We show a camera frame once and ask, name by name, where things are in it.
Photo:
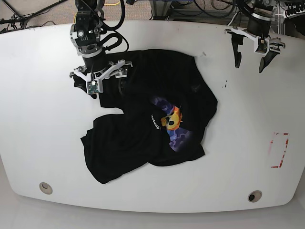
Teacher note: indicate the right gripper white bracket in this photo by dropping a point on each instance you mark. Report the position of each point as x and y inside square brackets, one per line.
[100, 68]

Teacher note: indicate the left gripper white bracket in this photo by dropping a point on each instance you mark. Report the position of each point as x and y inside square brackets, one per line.
[255, 28]

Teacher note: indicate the black graphic T-shirt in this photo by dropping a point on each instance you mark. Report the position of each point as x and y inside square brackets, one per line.
[165, 112]

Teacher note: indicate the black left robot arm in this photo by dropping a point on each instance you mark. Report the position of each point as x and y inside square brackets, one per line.
[260, 16]

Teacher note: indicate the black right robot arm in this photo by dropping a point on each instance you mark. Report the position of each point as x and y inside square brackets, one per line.
[92, 38]

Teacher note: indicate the white power strip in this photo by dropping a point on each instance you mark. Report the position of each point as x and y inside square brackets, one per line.
[292, 13]

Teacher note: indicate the red tape rectangle marking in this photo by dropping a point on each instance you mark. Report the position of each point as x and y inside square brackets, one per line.
[277, 149]

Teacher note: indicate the black tripod legs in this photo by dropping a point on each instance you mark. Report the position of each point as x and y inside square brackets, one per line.
[19, 22]

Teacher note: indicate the left table grommet hole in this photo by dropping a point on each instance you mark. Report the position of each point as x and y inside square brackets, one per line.
[45, 188]

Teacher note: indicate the table grommet hole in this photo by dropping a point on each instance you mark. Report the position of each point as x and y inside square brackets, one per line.
[255, 196]
[45, 188]

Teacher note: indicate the right table grommet hole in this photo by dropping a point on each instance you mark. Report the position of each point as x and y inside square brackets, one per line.
[255, 196]

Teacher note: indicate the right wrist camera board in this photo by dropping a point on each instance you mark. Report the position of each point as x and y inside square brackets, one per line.
[94, 87]

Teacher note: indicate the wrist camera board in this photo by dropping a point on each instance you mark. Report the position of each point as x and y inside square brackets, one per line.
[261, 46]
[94, 87]

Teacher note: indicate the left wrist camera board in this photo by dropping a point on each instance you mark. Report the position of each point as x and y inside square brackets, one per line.
[261, 46]

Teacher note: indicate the aluminium frame stand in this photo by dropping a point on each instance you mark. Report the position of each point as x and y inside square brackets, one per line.
[161, 9]

